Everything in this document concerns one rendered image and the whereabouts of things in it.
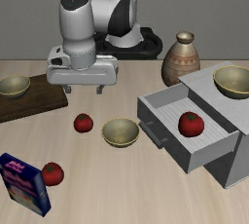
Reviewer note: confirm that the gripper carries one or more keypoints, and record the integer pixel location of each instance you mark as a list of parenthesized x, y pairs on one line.
[(81, 73)]

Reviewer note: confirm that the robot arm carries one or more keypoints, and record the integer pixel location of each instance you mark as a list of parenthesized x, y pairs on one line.
[(78, 23)]

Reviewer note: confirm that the red tomato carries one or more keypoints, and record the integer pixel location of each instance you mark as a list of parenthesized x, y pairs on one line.
[(191, 124), (52, 173), (83, 123)]

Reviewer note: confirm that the brown cutting board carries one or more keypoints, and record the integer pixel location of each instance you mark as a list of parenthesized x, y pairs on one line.
[(30, 99)]

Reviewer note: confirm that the beige porcelain bowl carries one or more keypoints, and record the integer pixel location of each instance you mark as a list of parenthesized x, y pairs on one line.
[(232, 81), (120, 132), (13, 85)]

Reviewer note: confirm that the grey cabinet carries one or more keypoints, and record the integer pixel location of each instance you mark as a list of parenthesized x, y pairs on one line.
[(223, 120)]

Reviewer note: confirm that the brown patterned vase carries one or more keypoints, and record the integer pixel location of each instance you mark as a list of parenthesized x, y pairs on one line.
[(180, 60)]

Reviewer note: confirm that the grey open drawer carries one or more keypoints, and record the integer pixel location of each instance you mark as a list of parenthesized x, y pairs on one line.
[(184, 127)]

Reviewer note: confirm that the blue carton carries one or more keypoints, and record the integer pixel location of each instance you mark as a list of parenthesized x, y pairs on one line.
[(24, 187)]

